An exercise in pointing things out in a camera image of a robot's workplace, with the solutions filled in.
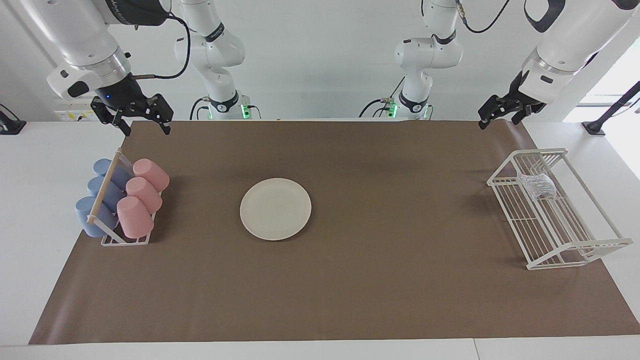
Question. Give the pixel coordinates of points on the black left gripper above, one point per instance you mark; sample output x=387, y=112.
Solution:
x=515, y=102

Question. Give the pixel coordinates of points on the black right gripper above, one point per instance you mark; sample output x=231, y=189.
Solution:
x=122, y=97

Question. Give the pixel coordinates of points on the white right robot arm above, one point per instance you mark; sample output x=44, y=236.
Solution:
x=80, y=35

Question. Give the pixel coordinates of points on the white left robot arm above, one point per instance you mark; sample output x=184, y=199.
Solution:
x=575, y=40

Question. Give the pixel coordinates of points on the cream round plate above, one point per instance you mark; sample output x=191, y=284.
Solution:
x=275, y=209

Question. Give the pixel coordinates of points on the pink plastic cup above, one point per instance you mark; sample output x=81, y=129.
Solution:
x=151, y=174
x=144, y=194
x=135, y=217

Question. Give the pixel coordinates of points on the blue plastic cup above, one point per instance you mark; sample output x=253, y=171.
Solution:
x=114, y=172
x=90, y=217
x=106, y=194

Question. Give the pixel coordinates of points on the white cup holder rack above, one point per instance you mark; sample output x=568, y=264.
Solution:
x=104, y=187

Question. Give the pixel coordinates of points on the black angled stand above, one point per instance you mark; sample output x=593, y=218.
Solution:
x=594, y=127

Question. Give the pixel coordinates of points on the black table clamp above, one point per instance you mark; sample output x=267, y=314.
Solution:
x=12, y=126

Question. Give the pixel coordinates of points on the brown table mat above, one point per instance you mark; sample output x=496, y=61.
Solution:
x=350, y=290

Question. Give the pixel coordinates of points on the white wall socket box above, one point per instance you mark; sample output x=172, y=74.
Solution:
x=75, y=116

